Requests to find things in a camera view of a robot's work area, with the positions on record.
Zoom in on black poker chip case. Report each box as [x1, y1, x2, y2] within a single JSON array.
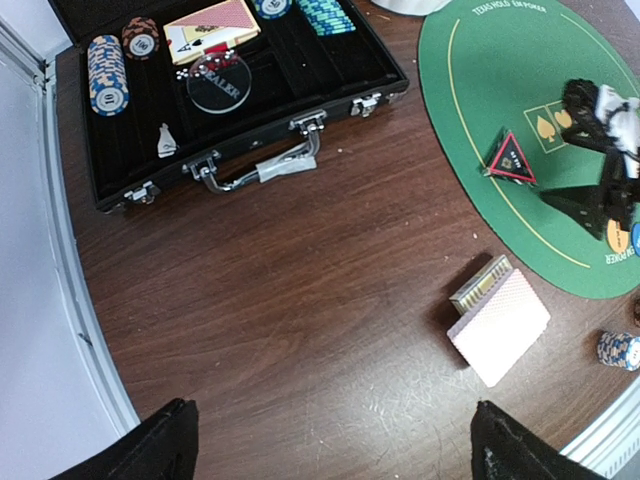
[[52, 1, 409, 212]]

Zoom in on orange big blind button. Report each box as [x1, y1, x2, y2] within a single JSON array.
[[606, 219, 630, 254]]

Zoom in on red playing card deck case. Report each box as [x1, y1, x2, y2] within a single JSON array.
[[163, 0, 261, 66]]

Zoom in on blue small blind button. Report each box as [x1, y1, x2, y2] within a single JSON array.
[[630, 223, 640, 256]]

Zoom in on blue white chip stack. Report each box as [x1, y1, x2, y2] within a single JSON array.
[[597, 331, 639, 371]]

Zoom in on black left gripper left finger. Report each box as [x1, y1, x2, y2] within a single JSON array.
[[56, 398, 199, 479]]

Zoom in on pink backed card deck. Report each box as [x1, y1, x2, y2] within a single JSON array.
[[447, 269, 551, 388]]

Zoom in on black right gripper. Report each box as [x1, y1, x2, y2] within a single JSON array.
[[539, 78, 639, 241]]

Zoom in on brown chip row in case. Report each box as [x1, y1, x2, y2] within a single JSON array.
[[121, 17, 160, 60]]

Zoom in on triangular black red all-in marker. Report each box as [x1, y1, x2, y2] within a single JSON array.
[[482, 127, 537, 186]]

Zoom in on teal chip row in case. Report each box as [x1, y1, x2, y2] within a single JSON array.
[[296, 0, 356, 36]]

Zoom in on dark blue chips in case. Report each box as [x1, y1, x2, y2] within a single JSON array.
[[252, 0, 293, 20]]

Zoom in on green round poker mat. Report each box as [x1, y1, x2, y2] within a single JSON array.
[[418, 1, 639, 299]]

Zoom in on clear acrylic dealer button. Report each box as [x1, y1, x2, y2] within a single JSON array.
[[186, 50, 252, 115]]

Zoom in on gold card box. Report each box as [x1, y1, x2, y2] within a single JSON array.
[[449, 255, 513, 315]]

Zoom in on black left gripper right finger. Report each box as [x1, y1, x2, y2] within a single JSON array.
[[470, 401, 602, 479]]

